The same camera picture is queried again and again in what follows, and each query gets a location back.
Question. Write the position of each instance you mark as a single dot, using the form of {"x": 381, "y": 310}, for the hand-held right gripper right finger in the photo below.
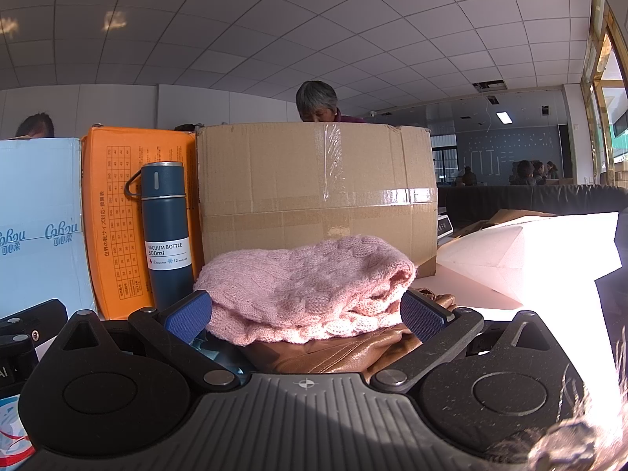
{"x": 424, "y": 315}

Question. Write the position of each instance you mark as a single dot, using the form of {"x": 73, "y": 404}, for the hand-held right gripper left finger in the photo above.
{"x": 189, "y": 316}

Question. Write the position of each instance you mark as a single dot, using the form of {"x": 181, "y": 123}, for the pink knitted sweater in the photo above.
{"x": 304, "y": 289}

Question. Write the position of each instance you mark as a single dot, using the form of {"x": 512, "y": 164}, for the digital scale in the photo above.
{"x": 444, "y": 225}

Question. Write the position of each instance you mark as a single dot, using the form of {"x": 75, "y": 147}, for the dark blue vacuum bottle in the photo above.
{"x": 167, "y": 225}

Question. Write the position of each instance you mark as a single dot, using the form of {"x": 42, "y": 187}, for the printed plastic packet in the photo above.
{"x": 12, "y": 427}

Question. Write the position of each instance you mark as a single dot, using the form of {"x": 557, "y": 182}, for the light blue cardboard box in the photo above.
{"x": 39, "y": 216}

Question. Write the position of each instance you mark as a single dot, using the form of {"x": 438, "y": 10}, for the orange cardboard box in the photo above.
{"x": 113, "y": 235}

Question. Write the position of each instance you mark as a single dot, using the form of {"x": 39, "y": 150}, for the white paper box flap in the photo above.
{"x": 535, "y": 250}

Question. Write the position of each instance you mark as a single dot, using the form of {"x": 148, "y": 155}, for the flat cardboard sheet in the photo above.
{"x": 510, "y": 217}

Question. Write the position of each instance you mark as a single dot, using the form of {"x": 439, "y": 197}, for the brown cardboard box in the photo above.
{"x": 304, "y": 191}

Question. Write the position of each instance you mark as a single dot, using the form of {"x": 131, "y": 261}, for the black fabric partition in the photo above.
{"x": 564, "y": 198}

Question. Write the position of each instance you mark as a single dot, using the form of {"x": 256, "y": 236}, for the ceiling light panel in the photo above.
{"x": 504, "y": 117}

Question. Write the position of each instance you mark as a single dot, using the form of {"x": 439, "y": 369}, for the dark wall board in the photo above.
{"x": 495, "y": 152}

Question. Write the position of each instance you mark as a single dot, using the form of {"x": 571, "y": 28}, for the gold window frame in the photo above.
{"x": 601, "y": 73}

